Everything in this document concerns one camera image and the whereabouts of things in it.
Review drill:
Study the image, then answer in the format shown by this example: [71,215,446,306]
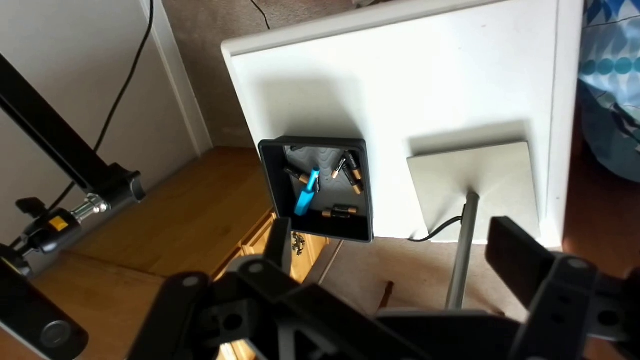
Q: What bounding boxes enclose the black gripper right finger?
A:
[484,217,640,360]

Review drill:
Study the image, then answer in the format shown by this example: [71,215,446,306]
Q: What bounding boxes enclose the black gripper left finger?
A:
[128,217,317,360]

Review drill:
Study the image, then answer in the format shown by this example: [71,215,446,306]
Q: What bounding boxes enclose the black box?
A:
[259,135,377,245]

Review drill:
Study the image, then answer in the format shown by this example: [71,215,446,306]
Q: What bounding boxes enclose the white shade table lamp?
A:
[407,138,543,312]

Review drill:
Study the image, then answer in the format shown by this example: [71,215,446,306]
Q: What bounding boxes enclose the blue clip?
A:
[292,167,324,219]

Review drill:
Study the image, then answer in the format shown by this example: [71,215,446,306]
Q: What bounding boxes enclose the black yellow small bit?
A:
[321,204,358,220]

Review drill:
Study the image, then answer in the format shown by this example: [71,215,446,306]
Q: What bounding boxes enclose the black yellow small bits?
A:
[330,152,367,197]

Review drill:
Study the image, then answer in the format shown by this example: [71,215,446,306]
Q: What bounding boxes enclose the blue patterned blanket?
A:
[579,0,640,185]

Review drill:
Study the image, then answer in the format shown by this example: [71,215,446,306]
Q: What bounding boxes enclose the white nightstand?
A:
[221,0,586,252]

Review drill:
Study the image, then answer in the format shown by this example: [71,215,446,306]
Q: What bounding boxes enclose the wooden bunk bed frame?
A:
[563,152,640,268]

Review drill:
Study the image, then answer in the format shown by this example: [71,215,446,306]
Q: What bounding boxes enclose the black lamp cable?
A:
[407,215,467,245]

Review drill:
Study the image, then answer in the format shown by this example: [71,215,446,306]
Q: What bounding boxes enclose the black bar camera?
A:
[0,258,90,360]

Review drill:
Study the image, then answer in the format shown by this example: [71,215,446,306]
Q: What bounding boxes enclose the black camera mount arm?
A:
[0,52,149,258]

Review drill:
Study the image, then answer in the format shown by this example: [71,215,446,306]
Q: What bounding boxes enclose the black wall cable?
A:
[38,0,156,217]

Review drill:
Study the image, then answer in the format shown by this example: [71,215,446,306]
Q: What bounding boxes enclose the black floor cable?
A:
[248,0,275,33]

